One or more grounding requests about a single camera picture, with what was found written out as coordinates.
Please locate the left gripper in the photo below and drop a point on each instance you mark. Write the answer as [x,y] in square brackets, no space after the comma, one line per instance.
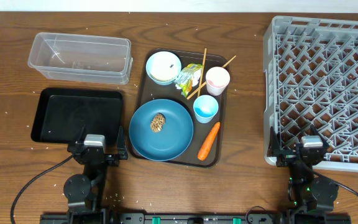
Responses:
[96,154]

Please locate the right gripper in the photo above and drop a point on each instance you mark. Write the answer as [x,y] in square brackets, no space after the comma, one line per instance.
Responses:
[286,156]

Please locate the brown food scrap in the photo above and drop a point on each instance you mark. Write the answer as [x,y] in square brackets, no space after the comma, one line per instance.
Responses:
[157,122]

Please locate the large blue plate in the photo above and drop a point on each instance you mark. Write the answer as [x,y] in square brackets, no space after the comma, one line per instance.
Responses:
[171,141]

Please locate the light blue rice bowl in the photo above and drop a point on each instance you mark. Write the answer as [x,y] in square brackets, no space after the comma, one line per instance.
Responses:
[163,67]

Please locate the light blue cup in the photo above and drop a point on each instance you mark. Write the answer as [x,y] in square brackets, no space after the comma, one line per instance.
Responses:
[205,108]

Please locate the pink cup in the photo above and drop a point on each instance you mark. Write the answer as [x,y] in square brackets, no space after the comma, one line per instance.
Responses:
[217,79]

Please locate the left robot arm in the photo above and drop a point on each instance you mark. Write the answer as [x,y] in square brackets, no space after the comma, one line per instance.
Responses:
[85,191]

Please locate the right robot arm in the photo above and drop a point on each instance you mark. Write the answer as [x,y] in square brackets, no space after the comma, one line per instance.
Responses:
[312,196]

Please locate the grey dishwasher rack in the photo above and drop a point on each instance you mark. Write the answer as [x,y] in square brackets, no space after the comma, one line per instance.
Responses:
[311,79]

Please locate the black plastic tray bin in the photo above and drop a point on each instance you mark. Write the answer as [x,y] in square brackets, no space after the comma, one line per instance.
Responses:
[63,112]

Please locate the brown serving tray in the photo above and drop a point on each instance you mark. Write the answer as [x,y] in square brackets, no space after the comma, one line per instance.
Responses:
[149,90]

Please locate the clear plastic bin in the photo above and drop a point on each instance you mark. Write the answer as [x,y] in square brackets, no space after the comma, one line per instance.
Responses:
[82,58]

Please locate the orange carrot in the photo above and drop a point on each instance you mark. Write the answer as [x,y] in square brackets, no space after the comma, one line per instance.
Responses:
[208,142]

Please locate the wooden chopstick diagonal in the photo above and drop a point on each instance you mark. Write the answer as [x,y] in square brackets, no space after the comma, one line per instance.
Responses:
[204,84]

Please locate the crumpled green yellow wrapper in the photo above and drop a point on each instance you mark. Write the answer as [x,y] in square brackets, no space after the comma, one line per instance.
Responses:
[188,78]

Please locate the wooden chopstick upright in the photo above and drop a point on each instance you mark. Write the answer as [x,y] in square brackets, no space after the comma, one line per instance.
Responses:
[202,72]

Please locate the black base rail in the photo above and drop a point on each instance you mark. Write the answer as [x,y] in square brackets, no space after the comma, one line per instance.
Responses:
[140,218]

